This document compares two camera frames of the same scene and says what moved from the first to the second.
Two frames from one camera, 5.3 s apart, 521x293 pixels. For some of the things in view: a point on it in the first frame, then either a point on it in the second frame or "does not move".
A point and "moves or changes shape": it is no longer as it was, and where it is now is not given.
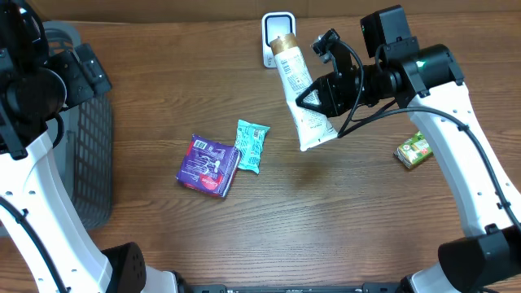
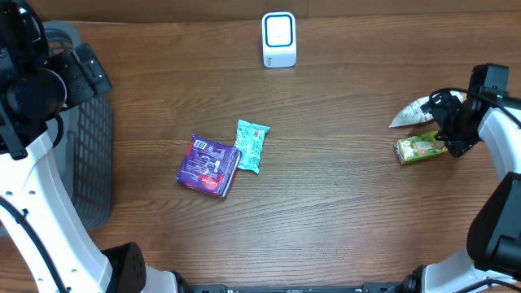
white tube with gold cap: (312, 127) moves or changes shape
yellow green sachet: (413, 150) does not move
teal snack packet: (249, 142) does not move
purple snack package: (208, 166) does not move
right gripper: (335, 103) to (441, 107)
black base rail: (223, 288) does not move
